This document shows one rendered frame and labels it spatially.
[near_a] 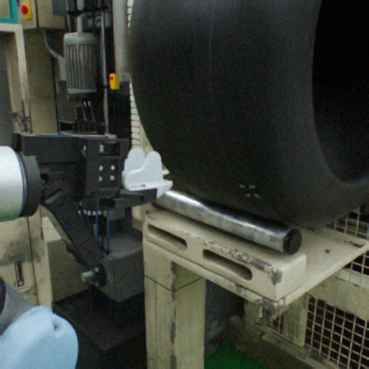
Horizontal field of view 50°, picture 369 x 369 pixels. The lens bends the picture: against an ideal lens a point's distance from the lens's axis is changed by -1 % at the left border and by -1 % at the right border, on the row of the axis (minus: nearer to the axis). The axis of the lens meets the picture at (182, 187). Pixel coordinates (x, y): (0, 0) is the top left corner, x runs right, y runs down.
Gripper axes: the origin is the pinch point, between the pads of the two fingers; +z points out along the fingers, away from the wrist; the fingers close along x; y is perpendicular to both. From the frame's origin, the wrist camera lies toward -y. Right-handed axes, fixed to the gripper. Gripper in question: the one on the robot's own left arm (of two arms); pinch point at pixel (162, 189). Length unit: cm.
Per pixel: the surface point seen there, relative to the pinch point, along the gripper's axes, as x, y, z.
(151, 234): 24.6, -17.2, 19.2
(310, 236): 1.6, -15.3, 47.2
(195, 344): 28, -56, 42
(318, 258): -5.1, -16.3, 38.6
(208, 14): -3.6, 22.6, 1.9
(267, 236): -4.9, -8.6, 19.3
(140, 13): 10.7, 24.2, 2.0
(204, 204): 10.6, -7.0, 20.1
